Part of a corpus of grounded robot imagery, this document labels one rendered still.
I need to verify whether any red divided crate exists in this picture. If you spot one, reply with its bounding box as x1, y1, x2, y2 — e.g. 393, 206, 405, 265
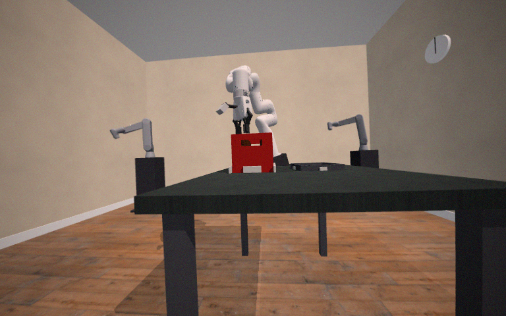
231, 132, 273, 173

